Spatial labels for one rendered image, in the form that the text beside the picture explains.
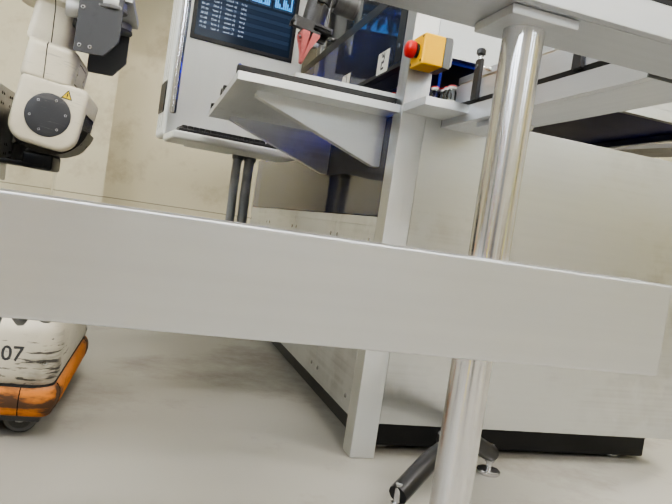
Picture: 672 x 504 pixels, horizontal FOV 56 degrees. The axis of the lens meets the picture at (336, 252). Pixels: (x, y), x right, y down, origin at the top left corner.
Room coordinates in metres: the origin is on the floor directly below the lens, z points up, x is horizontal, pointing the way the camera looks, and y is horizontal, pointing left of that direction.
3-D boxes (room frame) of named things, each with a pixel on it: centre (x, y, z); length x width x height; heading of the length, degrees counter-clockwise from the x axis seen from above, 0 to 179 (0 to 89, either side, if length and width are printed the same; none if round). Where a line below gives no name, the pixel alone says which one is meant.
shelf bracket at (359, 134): (1.62, 0.09, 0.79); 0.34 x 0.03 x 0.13; 107
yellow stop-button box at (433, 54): (1.51, -0.15, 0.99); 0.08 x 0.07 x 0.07; 107
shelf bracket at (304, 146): (2.10, 0.23, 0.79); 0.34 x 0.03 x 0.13; 107
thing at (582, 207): (2.69, -0.28, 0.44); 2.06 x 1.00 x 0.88; 17
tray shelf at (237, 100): (1.86, 0.15, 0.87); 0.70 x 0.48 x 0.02; 17
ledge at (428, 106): (1.51, -0.20, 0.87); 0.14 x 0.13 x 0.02; 107
